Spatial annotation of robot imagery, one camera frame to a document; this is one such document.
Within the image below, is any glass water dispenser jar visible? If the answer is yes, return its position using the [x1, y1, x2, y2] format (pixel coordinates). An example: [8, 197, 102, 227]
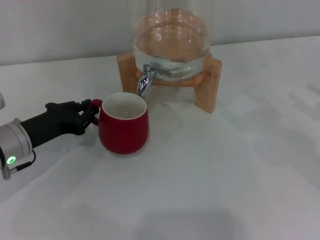
[129, 0, 213, 82]

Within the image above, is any wooden dispenser stand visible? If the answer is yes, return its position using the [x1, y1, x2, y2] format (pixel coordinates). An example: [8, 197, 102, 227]
[116, 51, 223, 115]

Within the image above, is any red ceramic cup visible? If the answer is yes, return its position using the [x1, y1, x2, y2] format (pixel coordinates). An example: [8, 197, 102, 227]
[88, 91, 149, 155]

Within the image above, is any silver metal faucet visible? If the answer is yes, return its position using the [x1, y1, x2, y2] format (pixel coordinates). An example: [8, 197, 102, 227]
[136, 62, 172, 97]

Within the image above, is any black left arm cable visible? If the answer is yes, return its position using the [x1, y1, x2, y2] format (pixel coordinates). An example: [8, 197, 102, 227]
[14, 149, 37, 171]

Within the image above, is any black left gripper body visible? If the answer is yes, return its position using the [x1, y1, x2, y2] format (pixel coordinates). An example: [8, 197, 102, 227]
[19, 100, 84, 150]

